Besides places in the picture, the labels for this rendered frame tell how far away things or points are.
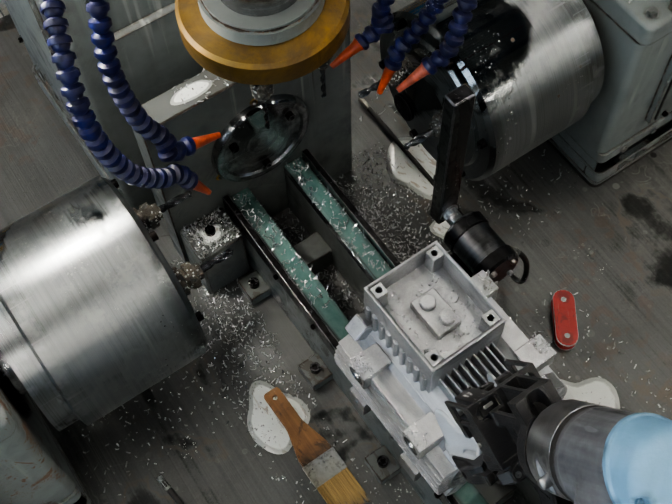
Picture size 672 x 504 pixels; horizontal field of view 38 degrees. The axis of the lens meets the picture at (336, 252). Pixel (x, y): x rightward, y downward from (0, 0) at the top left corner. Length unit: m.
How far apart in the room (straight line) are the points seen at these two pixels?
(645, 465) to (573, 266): 0.86
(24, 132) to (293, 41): 0.76
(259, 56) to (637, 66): 0.56
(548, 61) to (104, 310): 0.61
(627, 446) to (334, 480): 0.72
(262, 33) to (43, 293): 0.36
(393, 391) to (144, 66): 0.53
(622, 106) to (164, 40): 0.62
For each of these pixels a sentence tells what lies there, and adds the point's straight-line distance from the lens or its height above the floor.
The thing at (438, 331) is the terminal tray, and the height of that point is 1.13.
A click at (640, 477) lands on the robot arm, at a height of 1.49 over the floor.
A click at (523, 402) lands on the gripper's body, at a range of 0.78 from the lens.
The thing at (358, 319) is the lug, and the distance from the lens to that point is 1.10.
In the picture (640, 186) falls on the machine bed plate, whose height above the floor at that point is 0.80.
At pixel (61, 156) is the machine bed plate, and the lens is 1.63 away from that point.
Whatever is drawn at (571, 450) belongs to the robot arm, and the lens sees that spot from 0.72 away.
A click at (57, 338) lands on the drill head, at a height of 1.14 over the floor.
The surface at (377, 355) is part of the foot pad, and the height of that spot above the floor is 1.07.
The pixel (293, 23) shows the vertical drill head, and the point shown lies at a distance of 0.99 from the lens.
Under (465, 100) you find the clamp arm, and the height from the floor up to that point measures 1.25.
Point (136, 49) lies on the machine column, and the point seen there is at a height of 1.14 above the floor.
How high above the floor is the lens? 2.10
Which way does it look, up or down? 62 degrees down
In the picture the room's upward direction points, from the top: 3 degrees counter-clockwise
